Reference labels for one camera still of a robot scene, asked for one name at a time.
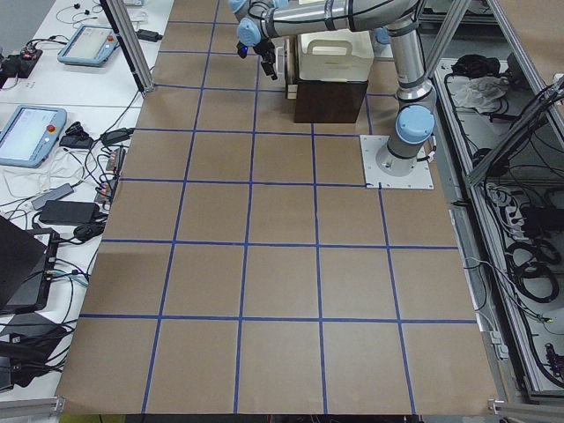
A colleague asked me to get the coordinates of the wooden drawer with white handle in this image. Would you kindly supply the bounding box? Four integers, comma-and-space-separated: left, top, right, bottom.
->
275, 36, 299, 100

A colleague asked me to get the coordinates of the blue teach pendant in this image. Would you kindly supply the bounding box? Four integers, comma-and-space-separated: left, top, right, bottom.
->
1, 105, 67, 168
57, 26, 118, 67

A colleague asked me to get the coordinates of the upper blue teach pendant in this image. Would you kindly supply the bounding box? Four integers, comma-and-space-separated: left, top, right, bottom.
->
57, 26, 118, 67

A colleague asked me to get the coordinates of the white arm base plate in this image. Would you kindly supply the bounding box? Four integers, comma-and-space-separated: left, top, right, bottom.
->
360, 135, 434, 190

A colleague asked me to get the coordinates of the black power adapter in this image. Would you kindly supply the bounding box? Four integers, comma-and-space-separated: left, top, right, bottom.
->
39, 200, 99, 226

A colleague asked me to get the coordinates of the white plastic storage bin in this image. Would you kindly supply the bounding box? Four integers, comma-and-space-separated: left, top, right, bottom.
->
297, 29, 374, 82

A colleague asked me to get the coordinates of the aluminium frame post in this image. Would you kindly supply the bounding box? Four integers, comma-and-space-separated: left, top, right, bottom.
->
100, 0, 154, 95

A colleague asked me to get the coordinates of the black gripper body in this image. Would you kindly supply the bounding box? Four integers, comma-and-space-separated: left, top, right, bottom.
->
255, 39, 276, 62

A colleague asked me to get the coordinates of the crumpled white cloth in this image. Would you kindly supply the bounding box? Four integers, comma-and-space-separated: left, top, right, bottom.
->
453, 76, 509, 113

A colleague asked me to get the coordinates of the lower blue teach pendant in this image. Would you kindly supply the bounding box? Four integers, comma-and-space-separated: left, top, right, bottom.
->
1, 105, 67, 168

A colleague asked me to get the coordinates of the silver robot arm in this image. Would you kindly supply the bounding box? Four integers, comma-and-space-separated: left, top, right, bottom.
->
229, 1, 435, 174

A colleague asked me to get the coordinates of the black laptop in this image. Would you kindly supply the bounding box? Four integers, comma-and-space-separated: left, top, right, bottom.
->
1, 218, 60, 315

